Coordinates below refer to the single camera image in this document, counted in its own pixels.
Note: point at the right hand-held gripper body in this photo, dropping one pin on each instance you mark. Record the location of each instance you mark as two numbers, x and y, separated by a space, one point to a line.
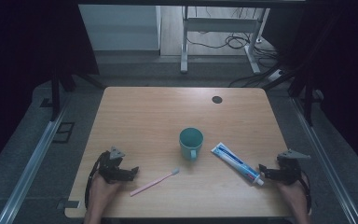
287 169

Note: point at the aluminium floor rail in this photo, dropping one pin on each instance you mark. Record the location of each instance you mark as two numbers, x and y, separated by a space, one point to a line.
326 161
31 168

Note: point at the white blue toothpaste tube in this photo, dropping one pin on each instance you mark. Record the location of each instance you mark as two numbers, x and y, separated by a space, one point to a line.
236 163

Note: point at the person's right hand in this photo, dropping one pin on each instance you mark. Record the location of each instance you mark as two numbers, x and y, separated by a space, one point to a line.
293 194

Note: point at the white cabinet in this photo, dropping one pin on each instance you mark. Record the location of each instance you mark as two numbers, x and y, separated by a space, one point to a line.
119 28

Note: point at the teal cup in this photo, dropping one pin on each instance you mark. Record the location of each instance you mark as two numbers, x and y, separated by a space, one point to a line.
191 143

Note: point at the pink toothbrush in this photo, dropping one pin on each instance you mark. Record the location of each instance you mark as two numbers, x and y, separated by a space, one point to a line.
154 183

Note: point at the black floor bracket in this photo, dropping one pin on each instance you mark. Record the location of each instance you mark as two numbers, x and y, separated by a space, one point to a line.
64 132

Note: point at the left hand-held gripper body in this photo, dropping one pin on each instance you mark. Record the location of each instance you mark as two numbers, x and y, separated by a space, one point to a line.
112 169

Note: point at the white desk frame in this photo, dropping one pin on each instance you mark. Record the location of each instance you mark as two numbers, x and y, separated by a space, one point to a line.
220 25

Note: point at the black metal stand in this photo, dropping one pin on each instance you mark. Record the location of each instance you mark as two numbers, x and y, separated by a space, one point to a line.
307 102
55 96

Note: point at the white power strip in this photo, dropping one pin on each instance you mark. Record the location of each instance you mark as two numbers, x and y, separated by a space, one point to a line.
275 75

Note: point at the person's left hand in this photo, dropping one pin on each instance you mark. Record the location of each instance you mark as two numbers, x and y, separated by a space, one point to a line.
101 193

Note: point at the dark curtain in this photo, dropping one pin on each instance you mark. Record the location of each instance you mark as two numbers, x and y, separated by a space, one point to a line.
348 77
21 62

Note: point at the grey floor bracket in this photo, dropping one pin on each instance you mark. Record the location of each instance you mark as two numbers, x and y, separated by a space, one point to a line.
68 204

